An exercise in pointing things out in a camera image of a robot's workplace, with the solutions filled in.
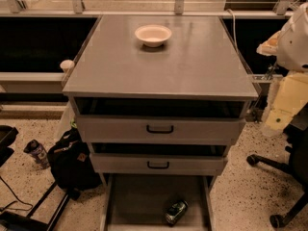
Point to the drawer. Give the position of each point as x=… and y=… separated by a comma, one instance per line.
x=137, y=164
x=213, y=131
x=140, y=203

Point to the black middle drawer handle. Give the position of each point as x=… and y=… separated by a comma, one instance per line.
x=153, y=165

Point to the green soda can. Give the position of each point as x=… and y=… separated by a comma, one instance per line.
x=176, y=211

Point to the black drawer handle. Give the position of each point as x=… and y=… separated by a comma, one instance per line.
x=165, y=130
x=153, y=165

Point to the black metal stand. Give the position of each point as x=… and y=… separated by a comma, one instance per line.
x=40, y=217

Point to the middle drawer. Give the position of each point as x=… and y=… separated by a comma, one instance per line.
x=137, y=164

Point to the black backpack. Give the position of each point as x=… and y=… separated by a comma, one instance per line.
x=70, y=163

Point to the dark water bottle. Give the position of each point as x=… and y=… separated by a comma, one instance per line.
x=36, y=150

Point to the white bowl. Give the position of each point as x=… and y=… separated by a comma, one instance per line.
x=153, y=35

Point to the small white cup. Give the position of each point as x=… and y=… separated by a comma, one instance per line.
x=66, y=65

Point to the grey drawer cabinet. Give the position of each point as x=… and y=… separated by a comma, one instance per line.
x=195, y=74

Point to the top drawer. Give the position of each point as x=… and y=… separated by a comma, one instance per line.
x=213, y=131

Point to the black top drawer handle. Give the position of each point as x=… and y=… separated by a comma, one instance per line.
x=165, y=130

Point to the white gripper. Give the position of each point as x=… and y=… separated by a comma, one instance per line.
x=295, y=47

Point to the bottom drawer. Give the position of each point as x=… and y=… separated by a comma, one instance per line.
x=140, y=203

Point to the black office chair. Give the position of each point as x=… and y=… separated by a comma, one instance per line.
x=297, y=166

